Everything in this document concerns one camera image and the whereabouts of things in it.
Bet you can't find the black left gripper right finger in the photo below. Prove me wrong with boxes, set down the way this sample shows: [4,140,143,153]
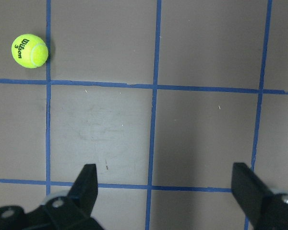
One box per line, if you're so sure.
[231,162,278,225]

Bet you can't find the yellow tennis ball far left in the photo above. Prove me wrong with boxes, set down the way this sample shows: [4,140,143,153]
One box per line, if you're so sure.
[11,34,48,69]

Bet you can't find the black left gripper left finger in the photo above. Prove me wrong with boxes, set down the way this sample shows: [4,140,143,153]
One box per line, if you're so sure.
[67,164,98,219]

